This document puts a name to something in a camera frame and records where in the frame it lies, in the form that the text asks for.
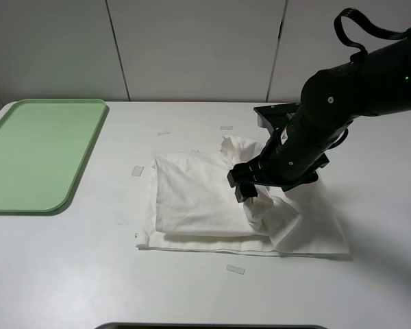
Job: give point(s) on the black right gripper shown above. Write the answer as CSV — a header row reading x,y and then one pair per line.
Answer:
x,y
291,156

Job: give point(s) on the white short sleeve t-shirt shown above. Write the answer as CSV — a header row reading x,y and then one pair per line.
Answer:
x,y
192,208

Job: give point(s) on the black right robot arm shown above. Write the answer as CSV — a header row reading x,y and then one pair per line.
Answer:
x,y
373,85

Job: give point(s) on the green plastic tray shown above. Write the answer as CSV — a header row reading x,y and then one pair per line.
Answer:
x,y
44,145

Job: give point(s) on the tape marker front middle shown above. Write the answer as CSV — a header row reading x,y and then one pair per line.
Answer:
x,y
234,269

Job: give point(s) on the tape marker front left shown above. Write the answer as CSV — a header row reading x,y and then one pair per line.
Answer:
x,y
137,171

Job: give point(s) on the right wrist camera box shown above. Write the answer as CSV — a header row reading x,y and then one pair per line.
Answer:
x,y
275,116

